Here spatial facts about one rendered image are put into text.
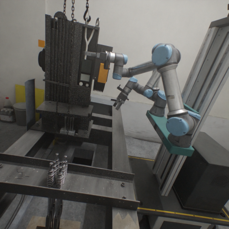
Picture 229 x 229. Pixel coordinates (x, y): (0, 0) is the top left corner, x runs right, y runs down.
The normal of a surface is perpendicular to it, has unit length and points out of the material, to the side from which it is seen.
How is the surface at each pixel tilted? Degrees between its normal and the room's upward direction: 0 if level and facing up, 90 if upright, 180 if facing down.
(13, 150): 0
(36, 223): 0
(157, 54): 84
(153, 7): 90
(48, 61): 90
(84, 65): 90
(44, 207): 0
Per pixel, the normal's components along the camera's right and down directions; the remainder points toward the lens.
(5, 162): 0.11, -0.27
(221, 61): -0.98, -0.17
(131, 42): -0.02, 0.40
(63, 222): 0.18, -0.90
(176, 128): -0.68, 0.28
